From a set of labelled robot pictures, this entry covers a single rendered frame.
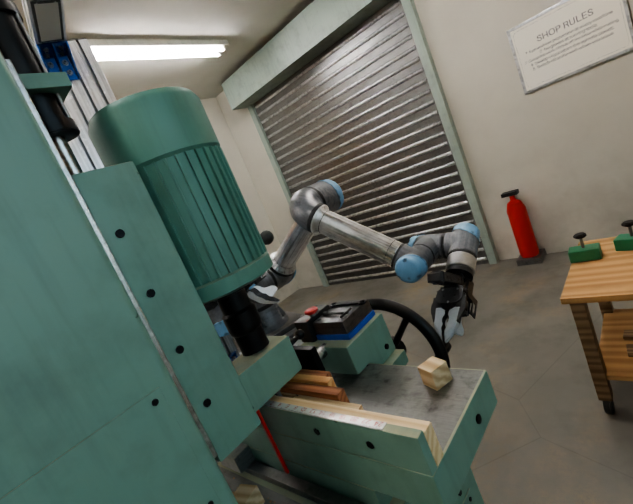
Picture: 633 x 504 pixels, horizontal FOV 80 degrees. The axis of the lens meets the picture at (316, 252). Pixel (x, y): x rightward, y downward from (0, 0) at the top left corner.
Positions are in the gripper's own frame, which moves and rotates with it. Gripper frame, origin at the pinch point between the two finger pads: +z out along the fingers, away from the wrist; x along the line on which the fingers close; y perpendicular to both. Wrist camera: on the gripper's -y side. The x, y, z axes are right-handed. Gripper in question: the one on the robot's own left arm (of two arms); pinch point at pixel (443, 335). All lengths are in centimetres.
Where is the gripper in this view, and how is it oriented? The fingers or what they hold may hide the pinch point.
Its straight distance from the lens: 97.4
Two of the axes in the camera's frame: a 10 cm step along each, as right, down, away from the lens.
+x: -7.0, 1.6, 7.0
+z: -3.4, 7.9, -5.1
